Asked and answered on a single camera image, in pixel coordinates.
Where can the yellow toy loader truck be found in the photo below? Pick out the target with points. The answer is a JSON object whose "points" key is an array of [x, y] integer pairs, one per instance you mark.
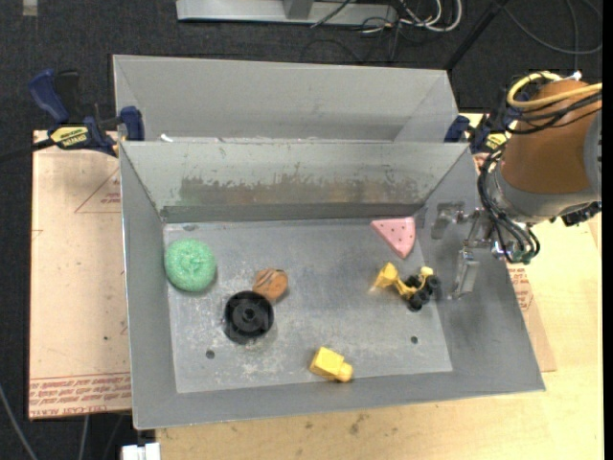
{"points": [[407, 285]]}

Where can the black cylinder on white bracket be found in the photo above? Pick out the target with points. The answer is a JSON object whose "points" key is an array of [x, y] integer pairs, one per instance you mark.
{"points": [[580, 214]]}

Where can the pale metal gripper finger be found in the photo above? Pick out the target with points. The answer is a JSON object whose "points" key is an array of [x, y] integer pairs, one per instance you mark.
{"points": [[443, 213], [465, 276]]}

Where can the green round scrubber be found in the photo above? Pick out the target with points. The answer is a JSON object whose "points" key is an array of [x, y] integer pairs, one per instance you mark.
{"points": [[190, 265]]}

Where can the pink toy watermelon slice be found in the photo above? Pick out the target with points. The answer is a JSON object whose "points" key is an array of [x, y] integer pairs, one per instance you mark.
{"points": [[397, 235]]}

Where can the brown toy cookie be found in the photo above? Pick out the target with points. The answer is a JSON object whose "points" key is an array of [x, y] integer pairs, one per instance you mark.
{"points": [[270, 284]]}

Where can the black round spool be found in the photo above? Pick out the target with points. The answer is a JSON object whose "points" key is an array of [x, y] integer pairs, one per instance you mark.
{"points": [[249, 317]]}

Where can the yellow toy block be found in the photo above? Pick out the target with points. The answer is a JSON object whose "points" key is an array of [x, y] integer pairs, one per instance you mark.
{"points": [[328, 363]]}

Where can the brown cardboard board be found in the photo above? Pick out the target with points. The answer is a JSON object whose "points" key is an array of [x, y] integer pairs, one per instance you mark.
{"points": [[76, 281]]}

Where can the grey metal bin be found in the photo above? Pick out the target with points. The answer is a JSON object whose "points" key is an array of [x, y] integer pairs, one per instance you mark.
{"points": [[311, 305]]}

